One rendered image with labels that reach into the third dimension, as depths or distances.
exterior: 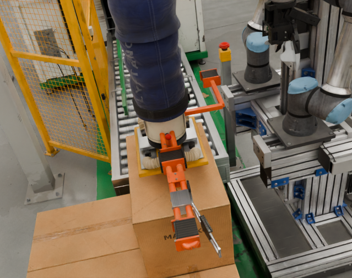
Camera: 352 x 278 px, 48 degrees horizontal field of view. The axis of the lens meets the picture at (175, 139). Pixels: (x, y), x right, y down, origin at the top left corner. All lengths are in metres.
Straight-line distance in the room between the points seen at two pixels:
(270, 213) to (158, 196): 1.05
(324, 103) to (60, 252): 1.45
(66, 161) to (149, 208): 2.06
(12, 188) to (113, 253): 1.71
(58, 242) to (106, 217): 0.28
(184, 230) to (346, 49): 0.88
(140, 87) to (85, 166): 2.07
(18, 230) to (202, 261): 1.71
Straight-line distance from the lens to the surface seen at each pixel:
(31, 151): 3.13
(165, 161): 1.43
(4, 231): 3.26
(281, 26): 1.23
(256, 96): 2.21
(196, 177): 1.74
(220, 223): 1.69
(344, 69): 1.62
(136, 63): 1.45
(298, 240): 2.45
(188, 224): 1.22
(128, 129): 2.83
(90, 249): 2.12
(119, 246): 2.08
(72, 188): 3.33
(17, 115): 2.97
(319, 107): 1.66
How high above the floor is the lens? 2.13
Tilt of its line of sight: 37 degrees down
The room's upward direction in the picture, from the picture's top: 10 degrees counter-clockwise
